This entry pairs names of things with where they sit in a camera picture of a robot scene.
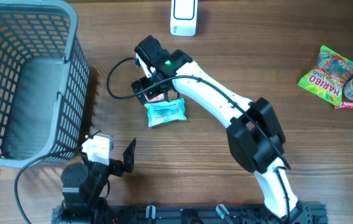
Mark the red white tissue pack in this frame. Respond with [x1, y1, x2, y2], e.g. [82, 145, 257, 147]
[144, 93, 165, 103]

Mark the mint green wipes pack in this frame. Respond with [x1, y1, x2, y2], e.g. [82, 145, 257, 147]
[144, 98, 186, 128]

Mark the Haribo gummy candy bag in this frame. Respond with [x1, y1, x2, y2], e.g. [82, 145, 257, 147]
[298, 45, 353, 106]

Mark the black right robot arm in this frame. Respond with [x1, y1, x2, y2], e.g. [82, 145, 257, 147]
[134, 35, 299, 223]

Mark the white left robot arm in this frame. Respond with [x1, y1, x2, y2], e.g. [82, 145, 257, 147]
[51, 139, 136, 224]

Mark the white barcode scanner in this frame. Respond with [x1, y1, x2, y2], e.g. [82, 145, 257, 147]
[170, 0, 198, 37]

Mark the grey plastic shopping basket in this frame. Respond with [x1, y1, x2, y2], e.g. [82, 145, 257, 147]
[0, 0, 89, 169]

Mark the black left camera cable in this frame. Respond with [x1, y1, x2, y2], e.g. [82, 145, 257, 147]
[14, 146, 84, 224]

